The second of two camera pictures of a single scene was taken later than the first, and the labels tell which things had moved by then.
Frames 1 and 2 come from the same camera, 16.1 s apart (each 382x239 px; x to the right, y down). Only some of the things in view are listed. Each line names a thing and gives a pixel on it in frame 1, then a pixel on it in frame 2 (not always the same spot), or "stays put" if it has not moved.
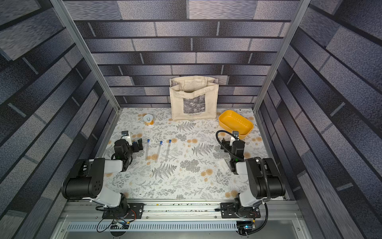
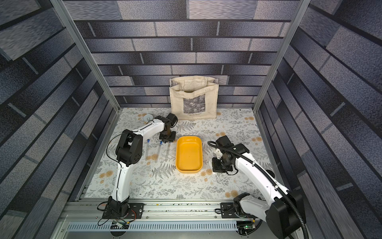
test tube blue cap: (168, 149) stays put
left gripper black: (136, 149) → (173, 138)
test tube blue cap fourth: (161, 143) stays put
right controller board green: (244, 227) stays put
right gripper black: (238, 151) → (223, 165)
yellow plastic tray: (234, 121) → (189, 155)
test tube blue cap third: (147, 148) stays put
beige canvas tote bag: (194, 97) stays put
